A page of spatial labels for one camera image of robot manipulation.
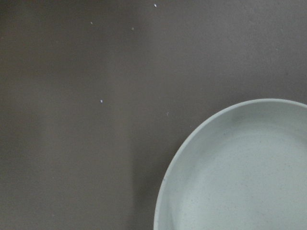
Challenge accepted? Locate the cream round plate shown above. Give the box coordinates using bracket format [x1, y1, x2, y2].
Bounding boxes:
[153, 99, 307, 230]

